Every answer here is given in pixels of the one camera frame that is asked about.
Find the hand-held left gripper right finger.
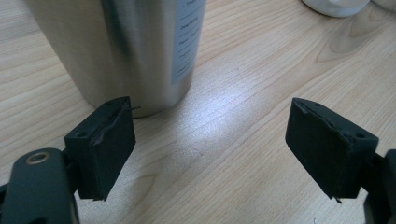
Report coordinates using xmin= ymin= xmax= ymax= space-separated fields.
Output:
xmin=284 ymin=96 xmax=380 ymax=204

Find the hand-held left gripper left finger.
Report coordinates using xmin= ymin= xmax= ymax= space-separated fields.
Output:
xmin=64 ymin=95 xmax=137 ymax=202

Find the stainless steel tumbler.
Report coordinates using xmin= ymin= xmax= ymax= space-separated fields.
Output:
xmin=22 ymin=0 xmax=208 ymax=119

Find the white mug with steel inside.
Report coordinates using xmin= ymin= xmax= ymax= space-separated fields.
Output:
xmin=301 ymin=0 xmax=372 ymax=19

